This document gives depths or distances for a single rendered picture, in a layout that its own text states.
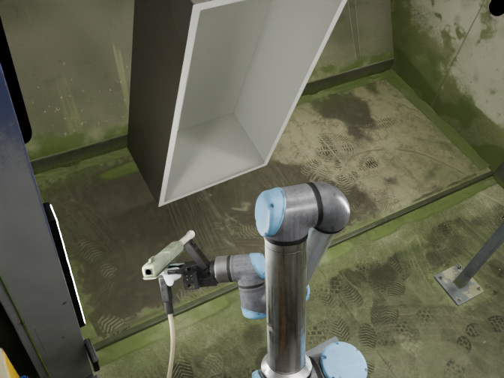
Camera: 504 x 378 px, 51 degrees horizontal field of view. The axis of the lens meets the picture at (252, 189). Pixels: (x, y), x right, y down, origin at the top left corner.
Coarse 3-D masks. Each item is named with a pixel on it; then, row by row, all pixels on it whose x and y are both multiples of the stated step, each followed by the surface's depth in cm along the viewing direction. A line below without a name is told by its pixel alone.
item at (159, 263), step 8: (192, 232) 216; (184, 240) 206; (168, 248) 191; (176, 248) 193; (152, 256) 176; (160, 256) 180; (168, 256) 184; (176, 256) 193; (152, 264) 172; (160, 264) 176; (144, 272) 172; (152, 272) 171; (160, 272) 176; (160, 280) 182; (160, 288) 183; (168, 288) 183; (168, 296) 183; (168, 304) 184; (168, 312) 184
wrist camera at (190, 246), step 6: (192, 240) 182; (186, 246) 179; (192, 246) 179; (192, 252) 179; (198, 252) 180; (198, 258) 179; (204, 258) 181; (198, 264) 179; (204, 264) 179; (204, 270) 179
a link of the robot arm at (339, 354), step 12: (336, 348) 161; (348, 348) 162; (312, 360) 160; (324, 360) 157; (336, 360) 158; (348, 360) 159; (360, 360) 160; (324, 372) 156; (336, 372) 156; (348, 372) 157; (360, 372) 157
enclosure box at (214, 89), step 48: (144, 0) 169; (192, 0) 141; (240, 0) 148; (288, 0) 204; (336, 0) 181; (144, 48) 184; (192, 48) 156; (240, 48) 232; (288, 48) 215; (144, 96) 203; (192, 96) 244; (240, 96) 265; (288, 96) 227; (144, 144) 226; (192, 144) 263; (240, 144) 269; (192, 192) 248
